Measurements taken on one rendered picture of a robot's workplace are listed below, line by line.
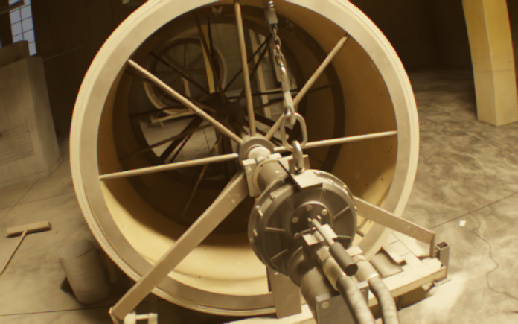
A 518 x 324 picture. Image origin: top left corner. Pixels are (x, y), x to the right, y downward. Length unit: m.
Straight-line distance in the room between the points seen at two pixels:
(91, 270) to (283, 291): 1.37
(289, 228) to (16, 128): 6.72
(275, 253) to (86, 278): 1.89
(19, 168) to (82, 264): 5.02
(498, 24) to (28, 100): 7.39
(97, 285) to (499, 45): 5.30
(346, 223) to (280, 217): 0.18
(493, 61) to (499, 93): 0.45
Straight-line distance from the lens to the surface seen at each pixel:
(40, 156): 7.45
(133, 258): 2.08
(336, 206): 1.14
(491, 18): 5.72
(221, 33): 12.13
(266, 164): 1.57
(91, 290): 2.90
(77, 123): 1.93
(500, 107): 5.82
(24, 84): 7.40
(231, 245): 2.92
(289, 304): 2.01
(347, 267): 0.83
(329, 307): 0.94
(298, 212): 1.10
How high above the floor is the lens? 1.42
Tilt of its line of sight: 16 degrees down
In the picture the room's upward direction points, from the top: 11 degrees counter-clockwise
